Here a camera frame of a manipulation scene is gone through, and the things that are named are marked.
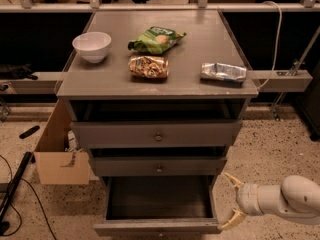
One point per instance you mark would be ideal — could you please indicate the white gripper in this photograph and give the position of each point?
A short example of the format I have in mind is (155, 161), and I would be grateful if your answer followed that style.
(247, 198)

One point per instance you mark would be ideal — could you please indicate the grey bottom drawer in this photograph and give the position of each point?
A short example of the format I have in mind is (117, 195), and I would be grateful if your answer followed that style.
(158, 206)

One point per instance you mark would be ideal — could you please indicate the grey drawer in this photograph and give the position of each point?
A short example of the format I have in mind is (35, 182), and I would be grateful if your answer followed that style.
(158, 206)
(144, 134)
(157, 161)

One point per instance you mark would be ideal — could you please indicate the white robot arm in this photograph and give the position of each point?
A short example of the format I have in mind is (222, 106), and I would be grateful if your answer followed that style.
(296, 199)

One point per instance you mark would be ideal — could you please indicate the grey middle drawer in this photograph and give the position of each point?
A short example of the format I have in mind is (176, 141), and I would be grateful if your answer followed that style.
(157, 161)

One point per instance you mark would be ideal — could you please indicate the grey wooden drawer cabinet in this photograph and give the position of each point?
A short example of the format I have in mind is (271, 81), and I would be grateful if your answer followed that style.
(108, 92)

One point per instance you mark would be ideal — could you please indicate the grey top drawer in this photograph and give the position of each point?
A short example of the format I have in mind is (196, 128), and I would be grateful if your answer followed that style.
(144, 134)

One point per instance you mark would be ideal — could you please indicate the silver foil snack bag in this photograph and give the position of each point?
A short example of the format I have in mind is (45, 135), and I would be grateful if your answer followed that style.
(223, 72)

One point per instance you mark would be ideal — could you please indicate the brown snack bag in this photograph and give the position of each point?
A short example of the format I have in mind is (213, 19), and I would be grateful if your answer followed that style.
(151, 67)

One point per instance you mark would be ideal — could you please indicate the green chip bag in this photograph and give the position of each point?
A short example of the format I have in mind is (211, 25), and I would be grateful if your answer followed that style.
(156, 40)

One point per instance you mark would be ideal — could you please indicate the cardboard box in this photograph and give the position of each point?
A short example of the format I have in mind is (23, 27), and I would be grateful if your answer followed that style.
(57, 163)

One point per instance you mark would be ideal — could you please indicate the white bowl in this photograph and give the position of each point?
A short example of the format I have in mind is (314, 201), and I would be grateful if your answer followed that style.
(93, 47)

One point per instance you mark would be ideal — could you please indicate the small black floor object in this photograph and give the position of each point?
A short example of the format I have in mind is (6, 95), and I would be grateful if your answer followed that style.
(29, 132)

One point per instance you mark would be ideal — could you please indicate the black bar on floor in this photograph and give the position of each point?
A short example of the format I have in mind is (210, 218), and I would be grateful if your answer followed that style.
(9, 191)

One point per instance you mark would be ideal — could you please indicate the black bag on rail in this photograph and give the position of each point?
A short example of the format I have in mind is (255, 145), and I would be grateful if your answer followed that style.
(14, 72)

